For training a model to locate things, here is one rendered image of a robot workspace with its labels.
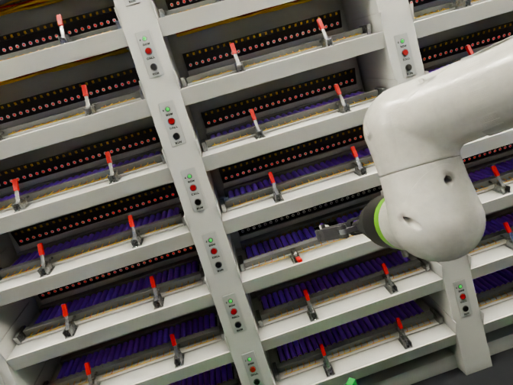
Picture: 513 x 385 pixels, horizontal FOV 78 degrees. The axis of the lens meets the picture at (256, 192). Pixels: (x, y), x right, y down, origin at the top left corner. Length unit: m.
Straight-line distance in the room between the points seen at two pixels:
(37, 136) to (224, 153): 0.50
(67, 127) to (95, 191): 0.19
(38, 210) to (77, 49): 0.45
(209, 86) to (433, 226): 0.70
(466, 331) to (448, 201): 0.91
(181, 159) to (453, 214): 0.70
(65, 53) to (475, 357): 1.54
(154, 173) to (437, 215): 0.72
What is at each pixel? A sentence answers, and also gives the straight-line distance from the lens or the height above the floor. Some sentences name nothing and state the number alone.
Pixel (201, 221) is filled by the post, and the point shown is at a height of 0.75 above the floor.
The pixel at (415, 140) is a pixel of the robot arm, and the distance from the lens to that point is 0.43.
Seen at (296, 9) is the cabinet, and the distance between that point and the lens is 1.25.
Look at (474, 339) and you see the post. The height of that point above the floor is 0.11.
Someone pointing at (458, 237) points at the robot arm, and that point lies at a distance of 0.43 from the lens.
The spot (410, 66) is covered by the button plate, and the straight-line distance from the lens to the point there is 1.09.
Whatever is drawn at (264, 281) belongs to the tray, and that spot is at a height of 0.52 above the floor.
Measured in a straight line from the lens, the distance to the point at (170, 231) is 0.99.
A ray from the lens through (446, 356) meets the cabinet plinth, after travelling 1.37.
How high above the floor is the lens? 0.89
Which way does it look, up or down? 6 degrees down
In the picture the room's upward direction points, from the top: 17 degrees counter-clockwise
